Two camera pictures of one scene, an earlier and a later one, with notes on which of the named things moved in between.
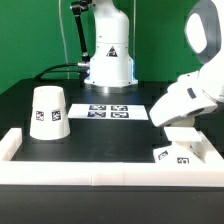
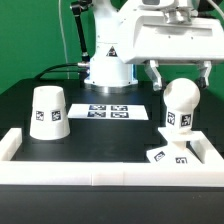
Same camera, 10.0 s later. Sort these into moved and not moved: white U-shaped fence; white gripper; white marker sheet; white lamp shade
Moved: white gripper
Not moved: white marker sheet; white U-shaped fence; white lamp shade
